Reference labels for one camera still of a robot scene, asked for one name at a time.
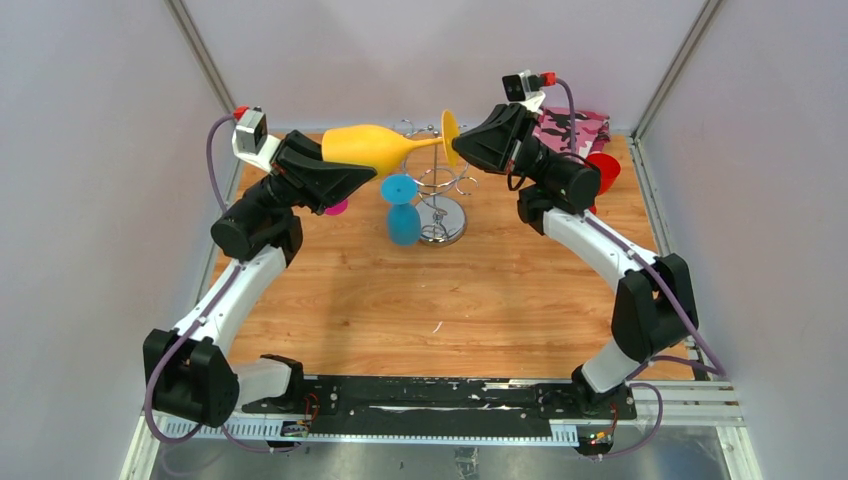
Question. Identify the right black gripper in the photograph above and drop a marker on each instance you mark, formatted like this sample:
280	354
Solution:
496	143

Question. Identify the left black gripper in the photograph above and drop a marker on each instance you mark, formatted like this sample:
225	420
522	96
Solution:
298	169

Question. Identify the magenta wine glass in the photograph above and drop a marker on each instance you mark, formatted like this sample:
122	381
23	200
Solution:
337	209

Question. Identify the yellow wine glass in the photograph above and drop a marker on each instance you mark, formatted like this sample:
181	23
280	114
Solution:
384	149

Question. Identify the chrome wine glass rack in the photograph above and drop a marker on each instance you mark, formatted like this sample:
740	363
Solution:
442	215

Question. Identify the blue wine glass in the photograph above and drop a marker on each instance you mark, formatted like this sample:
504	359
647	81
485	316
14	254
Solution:
403	220

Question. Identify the red wine glass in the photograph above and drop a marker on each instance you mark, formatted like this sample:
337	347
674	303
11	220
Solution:
609	168

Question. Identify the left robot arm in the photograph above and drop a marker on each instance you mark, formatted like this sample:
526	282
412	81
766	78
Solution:
187	371

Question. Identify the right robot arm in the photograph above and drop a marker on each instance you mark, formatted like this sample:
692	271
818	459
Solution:
654	306

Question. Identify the pink camouflage cloth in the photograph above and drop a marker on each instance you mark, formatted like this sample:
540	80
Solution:
591	135

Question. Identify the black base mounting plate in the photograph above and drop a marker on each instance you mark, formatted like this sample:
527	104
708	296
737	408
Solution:
403	406

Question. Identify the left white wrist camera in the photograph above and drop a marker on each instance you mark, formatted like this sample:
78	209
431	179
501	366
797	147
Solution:
251	141

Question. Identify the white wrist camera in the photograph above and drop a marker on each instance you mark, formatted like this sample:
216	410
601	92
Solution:
525	88
251	141

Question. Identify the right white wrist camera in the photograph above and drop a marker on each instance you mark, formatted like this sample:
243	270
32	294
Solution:
525	88

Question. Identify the aluminium frame rail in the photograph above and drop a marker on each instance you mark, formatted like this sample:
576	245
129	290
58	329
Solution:
697	403

